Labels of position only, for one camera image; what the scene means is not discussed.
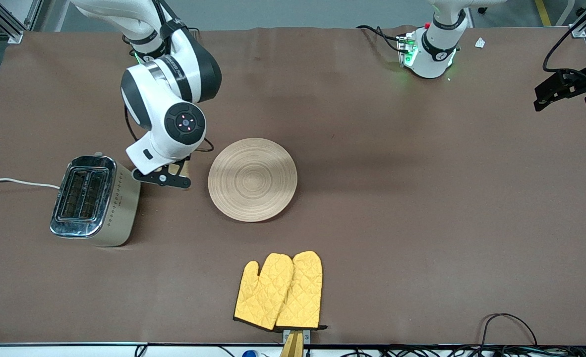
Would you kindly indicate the black caster wheel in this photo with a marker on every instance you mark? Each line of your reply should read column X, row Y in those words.
column 482, row 9

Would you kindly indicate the small white paper tag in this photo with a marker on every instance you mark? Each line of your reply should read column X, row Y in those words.
column 480, row 43

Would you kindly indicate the round light wooden plate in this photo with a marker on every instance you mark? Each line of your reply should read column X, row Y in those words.
column 253, row 181

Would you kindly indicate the blue cap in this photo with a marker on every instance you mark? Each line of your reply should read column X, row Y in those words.
column 249, row 354

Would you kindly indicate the slice of bread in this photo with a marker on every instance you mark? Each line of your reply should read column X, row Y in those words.
column 179, row 169

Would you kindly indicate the silver two-slot toaster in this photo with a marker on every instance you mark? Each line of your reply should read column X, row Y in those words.
column 119, row 208

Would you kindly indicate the yellow quilted oven mitt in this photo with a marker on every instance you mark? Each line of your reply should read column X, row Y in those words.
column 303, row 292
column 263, row 292

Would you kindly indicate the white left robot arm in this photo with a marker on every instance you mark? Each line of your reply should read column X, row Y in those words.
column 434, row 54

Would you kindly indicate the grey metal bracket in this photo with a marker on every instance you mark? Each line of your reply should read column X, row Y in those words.
column 307, row 334

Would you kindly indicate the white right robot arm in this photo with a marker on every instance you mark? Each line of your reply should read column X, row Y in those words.
column 156, row 116

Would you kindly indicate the brown table cover sheet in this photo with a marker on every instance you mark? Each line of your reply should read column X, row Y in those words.
column 372, row 148

